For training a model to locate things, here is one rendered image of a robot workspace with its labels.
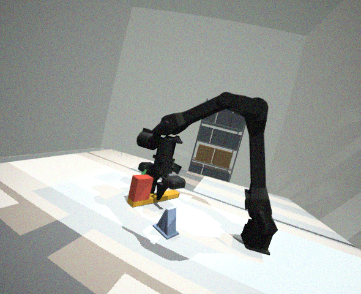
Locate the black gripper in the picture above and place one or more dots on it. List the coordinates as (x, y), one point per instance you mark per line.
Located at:
(161, 169)

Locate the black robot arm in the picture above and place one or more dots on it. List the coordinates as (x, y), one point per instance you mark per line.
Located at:
(258, 232)

